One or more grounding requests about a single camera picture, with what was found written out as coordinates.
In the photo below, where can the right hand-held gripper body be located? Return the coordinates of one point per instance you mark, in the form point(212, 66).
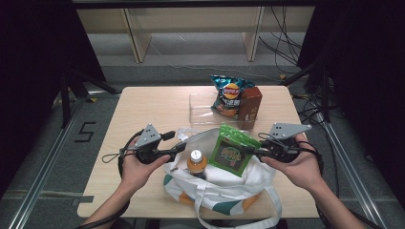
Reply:
point(283, 149)

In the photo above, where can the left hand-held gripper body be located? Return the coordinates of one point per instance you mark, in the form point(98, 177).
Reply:
point(148, 139)

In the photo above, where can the orange juice bottle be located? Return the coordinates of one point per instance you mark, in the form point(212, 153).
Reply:
point(196, 163)

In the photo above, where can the green snack packet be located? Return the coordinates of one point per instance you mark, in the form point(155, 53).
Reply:
point(229, 152)

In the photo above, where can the brown carton box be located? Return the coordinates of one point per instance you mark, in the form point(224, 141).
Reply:
point(250, 108)

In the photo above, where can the clear plastic tray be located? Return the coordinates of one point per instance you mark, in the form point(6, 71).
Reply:
point(200, 111)

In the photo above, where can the blue chip bag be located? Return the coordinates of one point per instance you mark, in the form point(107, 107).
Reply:
point(227, 101)

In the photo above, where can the white tote bag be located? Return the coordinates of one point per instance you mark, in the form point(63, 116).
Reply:
point(223, 194)

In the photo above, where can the person's right hand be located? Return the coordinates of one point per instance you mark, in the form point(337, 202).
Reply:
point(302, 171)

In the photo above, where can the person's left hand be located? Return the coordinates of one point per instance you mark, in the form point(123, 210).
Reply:
point(137, 173)

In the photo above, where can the black metal stand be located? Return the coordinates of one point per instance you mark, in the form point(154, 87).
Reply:
point(323, 89)
point(65, 95)

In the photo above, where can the beige wooden desk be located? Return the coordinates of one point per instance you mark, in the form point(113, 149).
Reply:
point(191, 19)

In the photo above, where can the metal floor rail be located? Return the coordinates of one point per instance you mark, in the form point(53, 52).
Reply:
point(353, 178)
point(41, 178)

